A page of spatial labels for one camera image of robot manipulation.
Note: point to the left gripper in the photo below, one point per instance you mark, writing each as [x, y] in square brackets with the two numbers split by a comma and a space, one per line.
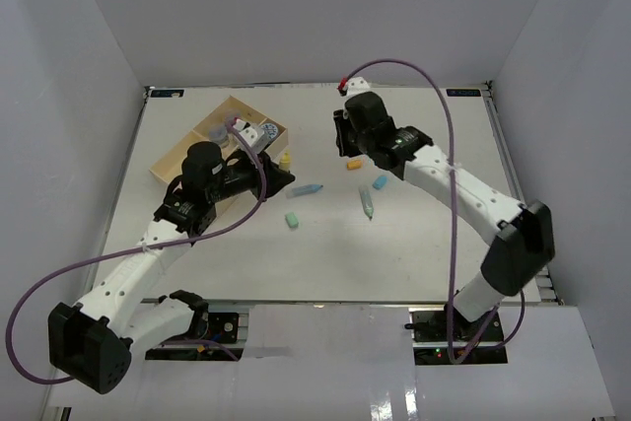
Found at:
[276, 178]

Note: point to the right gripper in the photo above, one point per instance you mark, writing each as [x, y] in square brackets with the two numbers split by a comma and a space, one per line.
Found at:
[342, 123]

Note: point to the yellow highlighter pen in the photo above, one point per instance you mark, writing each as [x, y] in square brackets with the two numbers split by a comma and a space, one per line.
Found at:
[285, 162]

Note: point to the blue highlighter pen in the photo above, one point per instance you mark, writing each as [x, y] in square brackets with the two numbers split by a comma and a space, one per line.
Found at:
[303, 190]

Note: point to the blue patterned jar back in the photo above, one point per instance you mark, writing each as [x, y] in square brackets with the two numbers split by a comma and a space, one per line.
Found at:
[271, 130]

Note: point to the orange highlighter cap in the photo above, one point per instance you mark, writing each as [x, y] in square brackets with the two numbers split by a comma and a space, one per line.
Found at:
[355, 164]

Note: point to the clear paperclip jar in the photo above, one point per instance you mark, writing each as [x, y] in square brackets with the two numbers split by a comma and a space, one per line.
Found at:
[219, 135]
[232, 114]

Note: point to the blue highlighter cap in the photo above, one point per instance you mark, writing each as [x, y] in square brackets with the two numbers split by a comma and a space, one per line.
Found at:
[379, 182]

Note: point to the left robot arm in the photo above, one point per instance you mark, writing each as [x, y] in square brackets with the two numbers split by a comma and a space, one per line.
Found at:
[95, 341]

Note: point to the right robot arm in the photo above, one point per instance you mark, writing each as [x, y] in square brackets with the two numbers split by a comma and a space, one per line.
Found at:
[519, 236]

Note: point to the green highlighter cap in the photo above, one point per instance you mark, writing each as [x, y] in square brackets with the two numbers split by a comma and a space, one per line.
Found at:
[292, 220]

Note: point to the green highlighter pen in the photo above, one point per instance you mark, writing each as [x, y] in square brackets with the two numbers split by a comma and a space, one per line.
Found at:
[366, 200]

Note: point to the beige three-compartment tray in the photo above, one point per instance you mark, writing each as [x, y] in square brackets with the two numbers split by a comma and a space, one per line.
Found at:
[194, 153]

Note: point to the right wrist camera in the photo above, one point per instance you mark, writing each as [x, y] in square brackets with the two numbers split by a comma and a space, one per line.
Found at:
[349, 87]

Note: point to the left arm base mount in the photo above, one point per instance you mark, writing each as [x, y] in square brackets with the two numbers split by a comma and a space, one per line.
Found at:
[227, 326]

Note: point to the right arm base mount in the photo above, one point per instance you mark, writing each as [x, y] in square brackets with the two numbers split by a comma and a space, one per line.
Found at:
[430, 344]

